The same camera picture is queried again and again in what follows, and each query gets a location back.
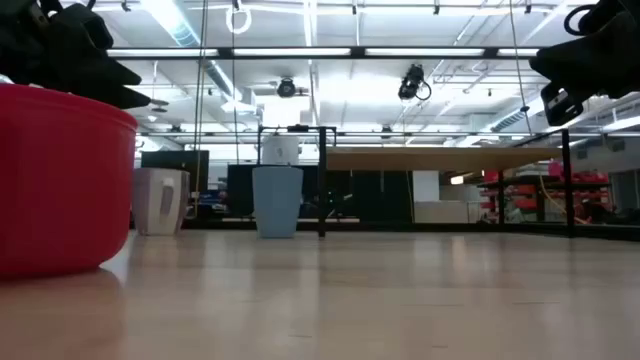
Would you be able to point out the white cabinet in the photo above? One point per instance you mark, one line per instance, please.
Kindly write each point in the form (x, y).
(440, 200)

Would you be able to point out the red mug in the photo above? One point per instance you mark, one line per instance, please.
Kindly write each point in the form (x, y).
(60, 185)

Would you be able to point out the light blue cup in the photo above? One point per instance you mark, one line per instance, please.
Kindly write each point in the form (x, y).
(277, 202)

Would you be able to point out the dark monitor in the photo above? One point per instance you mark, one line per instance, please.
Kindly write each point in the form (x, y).
(175, 170)

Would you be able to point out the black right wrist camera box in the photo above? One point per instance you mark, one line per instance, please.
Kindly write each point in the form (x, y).
(561, 105)

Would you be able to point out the wooden shelf with black legs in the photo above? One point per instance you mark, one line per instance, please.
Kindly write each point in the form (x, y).
(440, 158)

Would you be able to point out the white cylindrical container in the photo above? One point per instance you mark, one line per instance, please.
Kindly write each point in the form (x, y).
(280, 150)

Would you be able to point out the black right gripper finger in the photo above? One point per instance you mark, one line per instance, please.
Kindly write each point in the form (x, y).
(565, 65)

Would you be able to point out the lilac and white mug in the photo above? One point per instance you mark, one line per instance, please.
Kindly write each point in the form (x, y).
(159, 202)

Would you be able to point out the black table edge rail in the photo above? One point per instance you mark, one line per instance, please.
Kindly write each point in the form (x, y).
(450, 227)

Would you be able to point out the rack with red bins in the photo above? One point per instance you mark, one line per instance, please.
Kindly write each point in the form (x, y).
(545, 195)

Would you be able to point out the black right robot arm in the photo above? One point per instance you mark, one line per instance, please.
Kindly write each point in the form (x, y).
(620, 5)

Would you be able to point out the black frame beam with lights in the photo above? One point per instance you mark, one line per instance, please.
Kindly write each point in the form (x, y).
(300, 51)

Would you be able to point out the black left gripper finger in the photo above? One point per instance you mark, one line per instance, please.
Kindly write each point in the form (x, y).
(120, 97)
(110, 72)

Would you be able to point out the round black ceiling camera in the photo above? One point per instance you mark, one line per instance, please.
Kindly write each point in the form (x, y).
(286, 88)

